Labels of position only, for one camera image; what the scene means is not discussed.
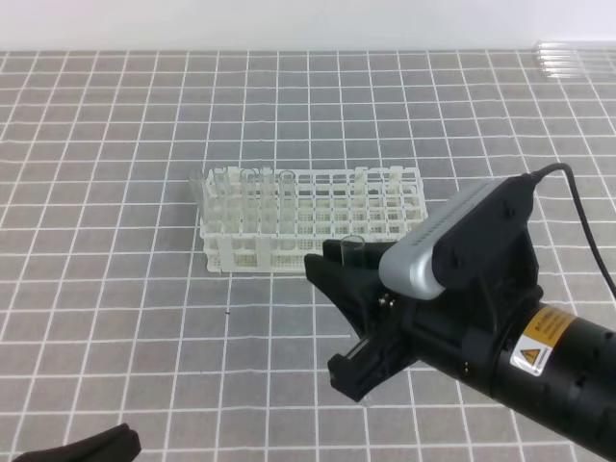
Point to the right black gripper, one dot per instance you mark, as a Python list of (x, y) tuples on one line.
[(468, 334)]

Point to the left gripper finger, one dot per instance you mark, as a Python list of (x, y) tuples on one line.
[(120, 443)]

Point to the clear glass test tube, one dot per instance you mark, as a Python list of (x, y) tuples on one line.
[(353, 251)]

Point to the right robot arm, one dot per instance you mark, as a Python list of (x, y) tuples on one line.
[(579, 376)]

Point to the white plastic test tube rack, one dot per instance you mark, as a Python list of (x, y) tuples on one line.
[(380, 204)]

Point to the grey grid tablecloth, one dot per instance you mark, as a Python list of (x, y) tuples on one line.
[(108, 313)]

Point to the leaning clear test tube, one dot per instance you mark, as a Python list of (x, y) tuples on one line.
[(197, 182)]

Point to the spare glass test tubes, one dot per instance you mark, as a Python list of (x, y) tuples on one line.
[(576, 59)]

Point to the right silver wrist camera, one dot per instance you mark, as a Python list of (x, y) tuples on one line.
[(461, 240)]

